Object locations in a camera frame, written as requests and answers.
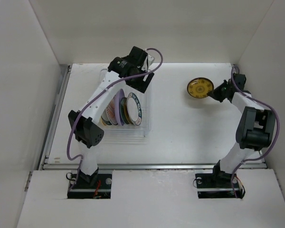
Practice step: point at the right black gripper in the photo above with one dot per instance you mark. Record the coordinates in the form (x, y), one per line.
(215, 93)

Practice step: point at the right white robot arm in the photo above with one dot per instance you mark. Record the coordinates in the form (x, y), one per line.
(254, 132)

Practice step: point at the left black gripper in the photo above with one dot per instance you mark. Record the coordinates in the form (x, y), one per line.
(141, 85)

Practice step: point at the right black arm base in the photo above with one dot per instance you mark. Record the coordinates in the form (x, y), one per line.
(209, 187)

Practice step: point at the lavender purple plate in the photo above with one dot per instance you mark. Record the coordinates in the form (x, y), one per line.
(117, 101)

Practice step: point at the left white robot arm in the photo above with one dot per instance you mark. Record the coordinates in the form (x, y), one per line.
(85, 131)

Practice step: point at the clear wire dish rack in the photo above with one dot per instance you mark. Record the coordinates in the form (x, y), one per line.
(129, 133)

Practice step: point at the blue floral green plate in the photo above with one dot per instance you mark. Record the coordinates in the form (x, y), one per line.
(122, 111)

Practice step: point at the aluminium table edge rail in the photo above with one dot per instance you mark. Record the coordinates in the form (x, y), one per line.
(183, 132)

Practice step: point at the white plate orange sunburst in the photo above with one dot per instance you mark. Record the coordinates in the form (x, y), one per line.
(108, 116)

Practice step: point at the yellow patterned plate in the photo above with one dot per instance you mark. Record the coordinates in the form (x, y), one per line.
(200, 87)

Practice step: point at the white plate green text rim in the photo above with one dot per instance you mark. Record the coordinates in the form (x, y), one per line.
(134, 109)

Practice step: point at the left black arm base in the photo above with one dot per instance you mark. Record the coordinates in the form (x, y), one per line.
(96, 186)

